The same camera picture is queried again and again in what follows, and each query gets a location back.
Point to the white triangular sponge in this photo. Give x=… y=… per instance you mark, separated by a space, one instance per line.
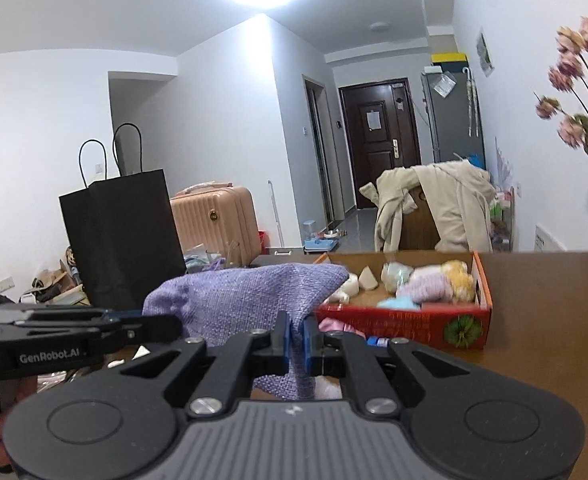
x=368 y=279

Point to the blue pet feeder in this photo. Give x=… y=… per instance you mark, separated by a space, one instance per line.
x=319 y=240

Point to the yellow box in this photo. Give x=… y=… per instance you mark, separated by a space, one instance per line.
x=449 y=58

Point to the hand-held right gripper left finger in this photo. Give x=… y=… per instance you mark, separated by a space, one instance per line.
x=286 y=345

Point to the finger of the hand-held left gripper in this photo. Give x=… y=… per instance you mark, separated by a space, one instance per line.
x=74 y=314
x=149 y=332

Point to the dried pink roses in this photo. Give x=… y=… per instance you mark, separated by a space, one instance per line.
x=579 y=85

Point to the grey refrigerator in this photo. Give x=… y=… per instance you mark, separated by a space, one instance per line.
x=454 y=125

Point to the shelf with bottles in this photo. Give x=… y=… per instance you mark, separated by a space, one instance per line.
x=501 y=220

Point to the clear plastic bag on refrigerator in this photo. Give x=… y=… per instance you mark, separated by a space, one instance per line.
x=444 y=84

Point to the red cardboard box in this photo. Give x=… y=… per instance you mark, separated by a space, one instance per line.
x=399 y=327

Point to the pink ribbed suitcase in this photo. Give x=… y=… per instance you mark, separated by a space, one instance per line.
x=209 y=225

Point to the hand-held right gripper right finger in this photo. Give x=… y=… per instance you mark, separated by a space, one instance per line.
x=308 y=347

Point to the pink scrunchie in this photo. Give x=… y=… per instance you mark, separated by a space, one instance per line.
x=341 y=326

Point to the white soft cloth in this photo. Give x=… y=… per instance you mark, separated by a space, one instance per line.
x=328 y=389

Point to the wall poster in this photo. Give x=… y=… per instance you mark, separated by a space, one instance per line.
x=485 y=52

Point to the lilac fluffy towel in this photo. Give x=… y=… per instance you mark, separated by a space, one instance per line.
x=424 y=285

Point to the yellow plush toy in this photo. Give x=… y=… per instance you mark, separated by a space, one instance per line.
x=461 y=277

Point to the white folded umbrella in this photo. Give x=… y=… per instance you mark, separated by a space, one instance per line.
x=470 y=100

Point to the brown chair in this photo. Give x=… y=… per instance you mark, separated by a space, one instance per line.
x=419 y=222

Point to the blue plush toy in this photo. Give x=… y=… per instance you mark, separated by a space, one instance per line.
x=396 y=303

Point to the purple knitted cloth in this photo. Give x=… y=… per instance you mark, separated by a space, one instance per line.
x=244 y=295

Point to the black paper bag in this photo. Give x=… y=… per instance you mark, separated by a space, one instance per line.
x=124 y=240

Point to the white round sponge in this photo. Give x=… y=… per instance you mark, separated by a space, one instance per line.
x=350 y=286

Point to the dark brown door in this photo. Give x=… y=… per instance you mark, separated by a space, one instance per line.
x=379 y=150

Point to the blue packet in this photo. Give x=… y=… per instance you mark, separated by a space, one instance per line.
x=377 y=342

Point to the clear plastic bag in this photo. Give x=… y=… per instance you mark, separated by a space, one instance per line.
x=396 y=276
x=444 y=84

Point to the beige coat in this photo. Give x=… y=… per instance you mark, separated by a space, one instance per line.
x=459 y=205

